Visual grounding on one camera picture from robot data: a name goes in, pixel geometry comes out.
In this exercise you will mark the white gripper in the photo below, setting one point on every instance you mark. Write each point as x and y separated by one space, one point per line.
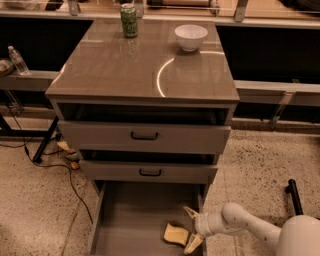
201 224

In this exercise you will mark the yellow sponge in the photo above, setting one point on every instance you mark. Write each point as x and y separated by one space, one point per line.
176 235

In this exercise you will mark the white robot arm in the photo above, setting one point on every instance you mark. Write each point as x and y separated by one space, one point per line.
299 236

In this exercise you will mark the grey bottom drawer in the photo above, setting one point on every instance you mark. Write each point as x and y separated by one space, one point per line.
131 218

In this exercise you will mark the grey drawer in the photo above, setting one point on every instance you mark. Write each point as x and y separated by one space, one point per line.
131 218
157 138
149 172

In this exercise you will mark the grey middle drawer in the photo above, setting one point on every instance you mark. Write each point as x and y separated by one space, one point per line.
149 172

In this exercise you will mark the grey drawer cabinet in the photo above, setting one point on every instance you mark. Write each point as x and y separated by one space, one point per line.
148 79

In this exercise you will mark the grey top drawer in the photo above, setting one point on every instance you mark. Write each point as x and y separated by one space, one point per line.
157 138

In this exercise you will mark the black metal stand leg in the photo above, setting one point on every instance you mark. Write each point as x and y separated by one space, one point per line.
293 191

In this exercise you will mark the power strip on floor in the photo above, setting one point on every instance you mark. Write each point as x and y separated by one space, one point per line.
68 155

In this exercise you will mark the black table leg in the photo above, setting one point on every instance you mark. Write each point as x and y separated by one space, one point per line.
37 157

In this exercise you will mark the white bowl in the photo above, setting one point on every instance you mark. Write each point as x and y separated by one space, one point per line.
190 37

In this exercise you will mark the grey side shelf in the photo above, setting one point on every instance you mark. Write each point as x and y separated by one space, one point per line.
37 81

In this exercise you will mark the green soda can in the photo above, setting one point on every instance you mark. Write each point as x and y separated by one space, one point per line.
129 20

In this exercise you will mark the clear plastic water bottle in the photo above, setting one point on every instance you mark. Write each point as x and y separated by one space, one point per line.
18 61

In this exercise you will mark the brown bowl on shelf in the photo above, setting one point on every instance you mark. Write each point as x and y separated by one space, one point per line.
6 67

